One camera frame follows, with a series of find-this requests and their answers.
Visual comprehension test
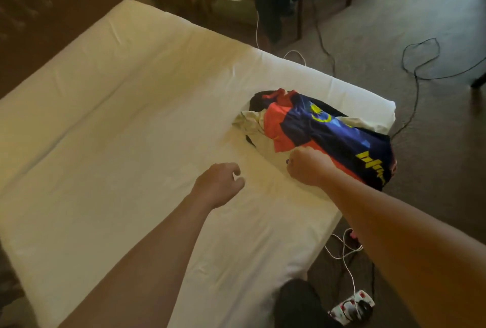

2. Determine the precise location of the person's right leg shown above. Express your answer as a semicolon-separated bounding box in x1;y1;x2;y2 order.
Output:
273;278;343;328

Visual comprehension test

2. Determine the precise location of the person's left forearm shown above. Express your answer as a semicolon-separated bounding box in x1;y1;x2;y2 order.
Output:
61;195;217;328

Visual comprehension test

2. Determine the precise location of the thin white cord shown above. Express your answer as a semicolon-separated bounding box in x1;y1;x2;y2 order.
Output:
322;227;366;295

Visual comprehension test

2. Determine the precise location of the straight black cable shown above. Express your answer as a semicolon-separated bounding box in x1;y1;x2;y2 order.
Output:
310;0;337;76

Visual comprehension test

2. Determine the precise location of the person's right hand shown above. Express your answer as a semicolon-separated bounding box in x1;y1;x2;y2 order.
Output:
286;145;339;188

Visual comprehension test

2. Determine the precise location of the white printed t-shirt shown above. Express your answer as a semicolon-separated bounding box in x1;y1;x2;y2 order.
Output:
231;109;291;159

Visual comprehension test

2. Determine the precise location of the white power strip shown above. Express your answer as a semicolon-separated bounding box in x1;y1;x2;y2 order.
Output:
328;289;377;326

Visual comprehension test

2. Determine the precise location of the person's left hand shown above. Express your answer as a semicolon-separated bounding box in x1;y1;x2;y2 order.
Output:
188;162;246;211

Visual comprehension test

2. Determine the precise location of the person's right forearm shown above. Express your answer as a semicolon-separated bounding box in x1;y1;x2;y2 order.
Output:
322;168;486;328

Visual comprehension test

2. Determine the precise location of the white bed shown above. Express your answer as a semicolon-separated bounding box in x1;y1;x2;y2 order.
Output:
0;0;397;328

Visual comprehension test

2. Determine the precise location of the looped black cable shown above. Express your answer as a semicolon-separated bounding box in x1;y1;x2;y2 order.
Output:
389;37;486;141

